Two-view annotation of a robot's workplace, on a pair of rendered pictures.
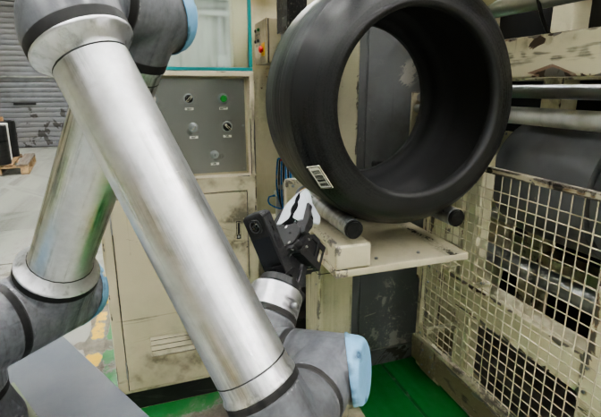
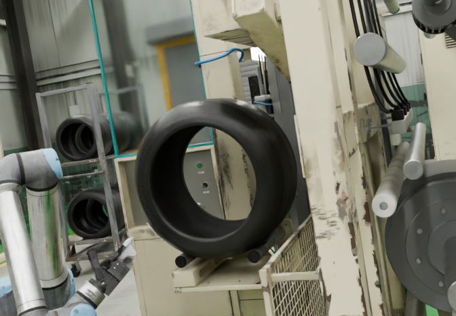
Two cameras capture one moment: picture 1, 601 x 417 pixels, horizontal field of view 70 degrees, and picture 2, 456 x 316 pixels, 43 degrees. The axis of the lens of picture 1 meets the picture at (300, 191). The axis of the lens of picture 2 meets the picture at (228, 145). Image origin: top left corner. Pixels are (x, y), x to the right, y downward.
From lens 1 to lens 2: 1.68 m
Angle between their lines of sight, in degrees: 39
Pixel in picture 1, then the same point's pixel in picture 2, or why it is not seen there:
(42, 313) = not seen: hidden behind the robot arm
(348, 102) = (238, 169)
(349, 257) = (180, 279)
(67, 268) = (43, 272)
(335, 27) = (143, 148)
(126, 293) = (149, 306)
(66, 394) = not seen: outside the picture
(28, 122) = not seen: hidden behind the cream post
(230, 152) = (210, 204)
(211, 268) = (15, 266)
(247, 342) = (20, 293)
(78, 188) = (34, 237)
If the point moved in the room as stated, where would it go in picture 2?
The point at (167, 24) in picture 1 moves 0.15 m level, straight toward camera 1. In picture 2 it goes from (41, 173) to (11, 180)
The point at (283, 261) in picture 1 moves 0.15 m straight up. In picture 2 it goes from (96, 273) to (89, 230)
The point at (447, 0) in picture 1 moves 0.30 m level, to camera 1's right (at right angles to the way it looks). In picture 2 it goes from (203, 121) to (275, 110)
